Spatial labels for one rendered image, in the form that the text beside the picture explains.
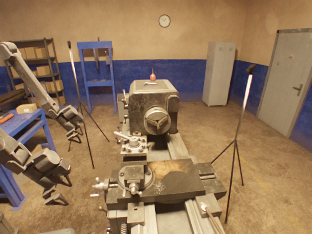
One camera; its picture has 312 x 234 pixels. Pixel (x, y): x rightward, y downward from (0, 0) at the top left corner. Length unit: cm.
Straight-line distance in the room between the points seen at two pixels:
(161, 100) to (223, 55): 348
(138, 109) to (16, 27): 472
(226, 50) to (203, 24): 100
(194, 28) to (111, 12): 227
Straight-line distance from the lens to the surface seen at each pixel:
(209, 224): 112
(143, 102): 160
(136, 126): 171
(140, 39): 480
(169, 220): 122
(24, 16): 566
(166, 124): 149
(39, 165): 68
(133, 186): 99
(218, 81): 495
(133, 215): 107
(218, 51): 479
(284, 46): 442
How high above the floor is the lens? 177
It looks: 25 degrees down
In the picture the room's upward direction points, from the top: straight up
